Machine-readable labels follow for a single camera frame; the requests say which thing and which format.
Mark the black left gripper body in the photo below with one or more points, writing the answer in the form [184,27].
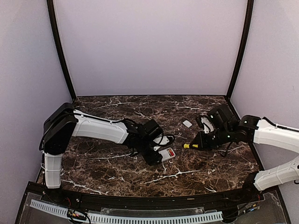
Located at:
[150,159]

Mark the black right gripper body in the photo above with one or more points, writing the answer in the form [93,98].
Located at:
[210,143]

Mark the white remote control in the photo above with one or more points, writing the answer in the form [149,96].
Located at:
[165,155]

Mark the yellow handled screwdriver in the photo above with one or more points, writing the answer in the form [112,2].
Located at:
[191,146]

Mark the white battery cover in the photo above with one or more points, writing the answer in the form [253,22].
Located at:
[187,123]

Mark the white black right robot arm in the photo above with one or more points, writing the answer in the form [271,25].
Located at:
[221,126]

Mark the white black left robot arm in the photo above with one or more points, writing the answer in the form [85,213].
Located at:
[67,122]

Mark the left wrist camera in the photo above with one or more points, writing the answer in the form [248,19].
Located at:
[163,141]

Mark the white slotted cable duct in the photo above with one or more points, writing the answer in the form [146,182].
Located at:
[115,216]

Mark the black front rail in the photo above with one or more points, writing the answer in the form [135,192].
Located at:
[227,200]

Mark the black right frame post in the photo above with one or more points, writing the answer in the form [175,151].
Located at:
[242,47]

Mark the black frame post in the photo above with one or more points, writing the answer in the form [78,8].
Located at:
[242,47]
[59,48]

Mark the black left frame post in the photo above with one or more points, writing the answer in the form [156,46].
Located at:
[59,48]

